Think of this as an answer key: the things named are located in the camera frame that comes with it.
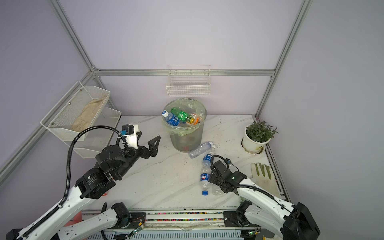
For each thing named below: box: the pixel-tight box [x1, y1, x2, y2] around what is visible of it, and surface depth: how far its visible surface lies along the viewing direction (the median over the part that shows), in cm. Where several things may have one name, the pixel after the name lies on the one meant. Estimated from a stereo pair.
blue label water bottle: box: [202, 145, 216, 169], surface depth 92 cm
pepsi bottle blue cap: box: [200, 158, 212, 196], surface depth 85 cm
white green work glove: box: [250, 162, 281, 198], surface depth 92 cm
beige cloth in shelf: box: [71, 96, 107, 133], surface depth 81 cm
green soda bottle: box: [170, 107, 190, 122], surface depth 90 cm
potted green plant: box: [243, 117, 279, 154], surface depth 92 cm
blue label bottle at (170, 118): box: [161, 109, 181, 127], surface depth 83 cm
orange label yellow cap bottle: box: [189, 113, 201, 125], surface depth 90 cm
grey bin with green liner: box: [162, 98, 207, 153], surface depth 93 cm
